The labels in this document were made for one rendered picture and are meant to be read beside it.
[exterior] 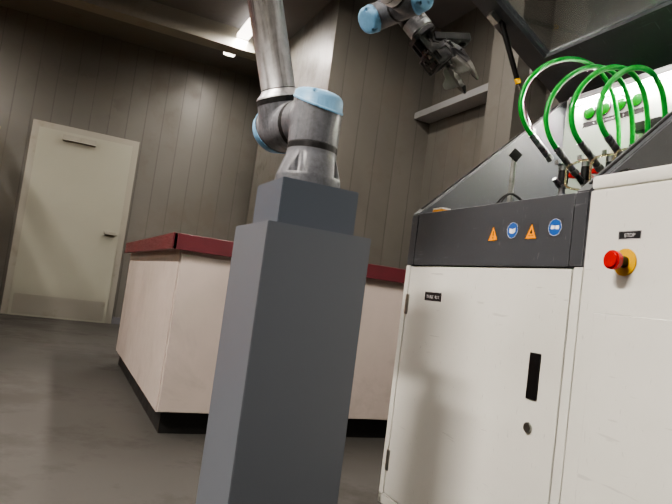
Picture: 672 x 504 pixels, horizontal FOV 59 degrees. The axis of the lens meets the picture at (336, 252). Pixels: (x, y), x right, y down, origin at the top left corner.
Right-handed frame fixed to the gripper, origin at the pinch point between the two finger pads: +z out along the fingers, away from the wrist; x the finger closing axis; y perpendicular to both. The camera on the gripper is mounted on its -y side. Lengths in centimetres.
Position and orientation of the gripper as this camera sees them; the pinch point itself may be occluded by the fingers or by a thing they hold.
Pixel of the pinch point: (470, 82)
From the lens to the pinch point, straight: 180.0
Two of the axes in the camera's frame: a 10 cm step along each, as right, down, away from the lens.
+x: 2.3, -2.6, -9.4
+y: -7.6, 5.5, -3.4
